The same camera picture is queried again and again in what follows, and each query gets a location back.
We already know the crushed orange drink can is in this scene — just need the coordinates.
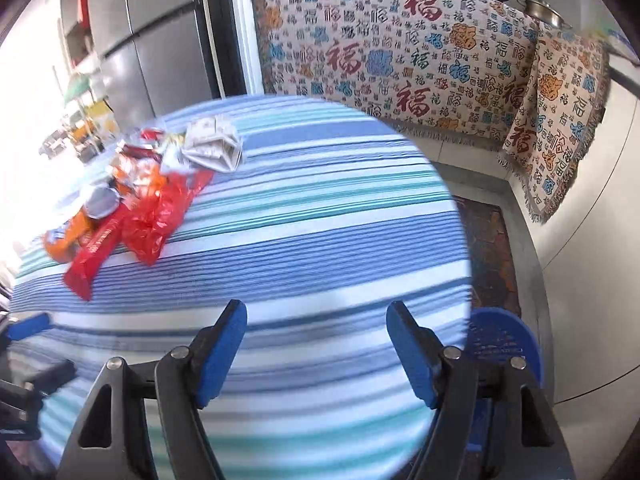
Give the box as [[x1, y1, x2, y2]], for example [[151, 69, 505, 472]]
[[42, 184, 122, 263]]

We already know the red snack wrapper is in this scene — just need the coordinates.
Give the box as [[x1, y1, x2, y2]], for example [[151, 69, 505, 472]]
[[63, 204, 129, 301]]

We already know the red plastic bag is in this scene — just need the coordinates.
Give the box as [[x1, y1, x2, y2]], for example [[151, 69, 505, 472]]
[[122, 169, 214, 266]]

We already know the orange white snack wrapper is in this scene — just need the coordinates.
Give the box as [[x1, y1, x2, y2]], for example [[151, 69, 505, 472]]
[[111, 154, 167, 197]]

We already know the red shiny snack bag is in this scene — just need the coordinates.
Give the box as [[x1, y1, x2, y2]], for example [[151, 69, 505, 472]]
[[119, 128, 167, 162]]

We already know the white green milk carton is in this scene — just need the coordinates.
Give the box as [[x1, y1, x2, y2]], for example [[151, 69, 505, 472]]
[[181, 115, 243, 174]]

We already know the white kitchen counter cabinet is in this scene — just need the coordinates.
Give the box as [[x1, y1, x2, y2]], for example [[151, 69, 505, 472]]
[[525, 55, 639, 479]]

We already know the blue plastic stool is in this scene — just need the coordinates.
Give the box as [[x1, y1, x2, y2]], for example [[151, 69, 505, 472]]
[[465, 307, 546, 452]]

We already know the patterned floor mat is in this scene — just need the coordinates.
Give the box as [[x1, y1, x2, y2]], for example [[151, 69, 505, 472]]
[[454, 196, 522, 318]]

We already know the blue green striped tablecloth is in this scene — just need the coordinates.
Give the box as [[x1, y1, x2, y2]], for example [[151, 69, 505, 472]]
[[10, 96, 471, 479]]

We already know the storage shelf rack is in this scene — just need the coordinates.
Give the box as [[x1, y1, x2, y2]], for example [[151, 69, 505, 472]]
[[39, 20, 120, 164]]

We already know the grey refrigerator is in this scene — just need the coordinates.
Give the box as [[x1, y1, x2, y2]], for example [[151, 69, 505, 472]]
[[61, 0, 220, 128]]

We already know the patterned fu character cloth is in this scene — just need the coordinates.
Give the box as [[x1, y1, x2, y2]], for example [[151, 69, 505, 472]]
[[252, 0, 610, 222]]

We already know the steel pot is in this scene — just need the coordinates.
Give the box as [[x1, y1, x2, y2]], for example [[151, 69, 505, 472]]
[[516, 0, 573, 29]]

